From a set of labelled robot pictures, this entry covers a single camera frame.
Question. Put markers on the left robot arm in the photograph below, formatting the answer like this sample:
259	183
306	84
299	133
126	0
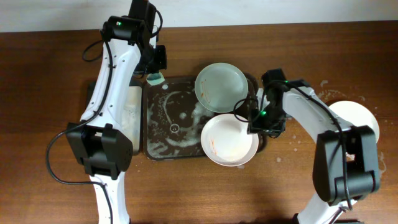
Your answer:
99	142

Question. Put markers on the black soapy water tray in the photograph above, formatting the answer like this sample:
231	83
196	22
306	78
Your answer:
133	118

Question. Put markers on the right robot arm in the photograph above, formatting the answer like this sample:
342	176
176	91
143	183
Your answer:
345	168

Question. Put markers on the white plate front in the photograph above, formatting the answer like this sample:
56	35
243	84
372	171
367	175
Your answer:
226	141

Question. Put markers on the yellow green sponge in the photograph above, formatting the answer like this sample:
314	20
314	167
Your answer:
155	78

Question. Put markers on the white plate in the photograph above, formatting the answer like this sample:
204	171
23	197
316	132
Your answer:
226	141
356	114

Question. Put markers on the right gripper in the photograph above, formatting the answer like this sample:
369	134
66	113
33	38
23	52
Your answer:
255	122

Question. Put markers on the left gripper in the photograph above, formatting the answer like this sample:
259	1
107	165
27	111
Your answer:
161	62

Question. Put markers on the dark brown serving tray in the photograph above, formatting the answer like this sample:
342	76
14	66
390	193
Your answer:
173	120

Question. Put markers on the pale blue plate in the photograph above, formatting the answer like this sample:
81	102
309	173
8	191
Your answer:
220	86

